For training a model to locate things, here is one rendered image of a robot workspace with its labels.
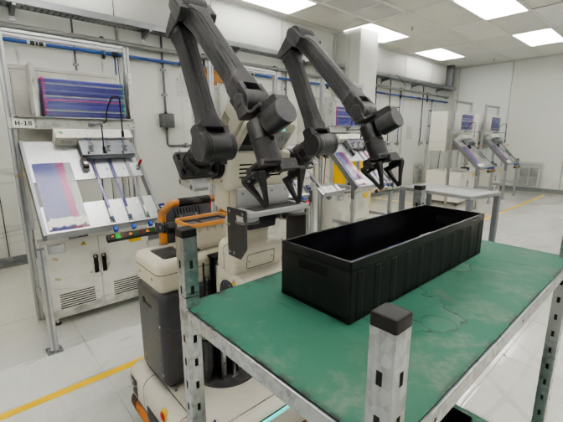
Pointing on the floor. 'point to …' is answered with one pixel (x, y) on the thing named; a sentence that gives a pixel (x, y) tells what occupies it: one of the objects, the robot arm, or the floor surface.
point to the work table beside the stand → (458, 198)
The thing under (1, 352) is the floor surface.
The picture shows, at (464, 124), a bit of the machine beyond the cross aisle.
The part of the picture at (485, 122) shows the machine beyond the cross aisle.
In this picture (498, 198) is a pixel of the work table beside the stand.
